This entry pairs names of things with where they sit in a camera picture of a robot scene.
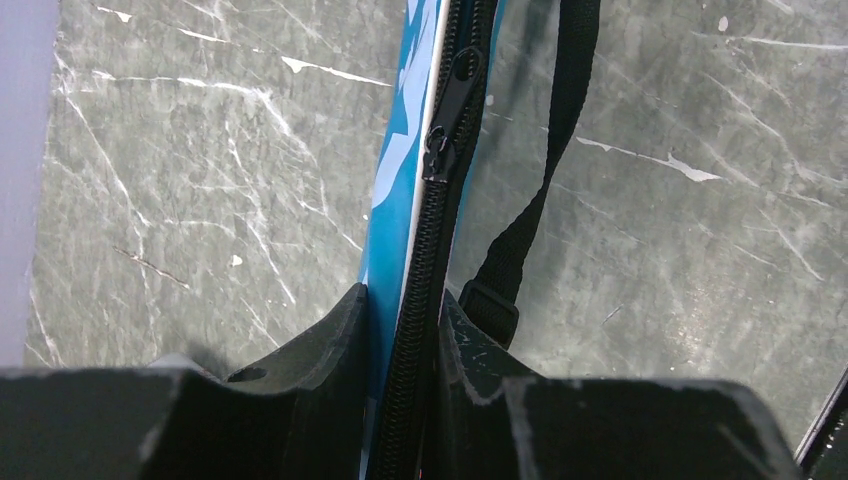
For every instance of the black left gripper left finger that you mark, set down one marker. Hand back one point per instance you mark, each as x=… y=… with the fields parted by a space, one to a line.
x=297 y=413

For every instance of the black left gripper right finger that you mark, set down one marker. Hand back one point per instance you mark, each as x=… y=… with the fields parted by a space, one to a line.
x=494 y=418

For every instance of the black base frame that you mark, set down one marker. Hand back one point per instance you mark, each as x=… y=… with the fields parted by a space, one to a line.
x=822 y=453

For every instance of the blue racket bag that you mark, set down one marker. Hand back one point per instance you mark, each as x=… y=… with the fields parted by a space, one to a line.
x=427 y=152

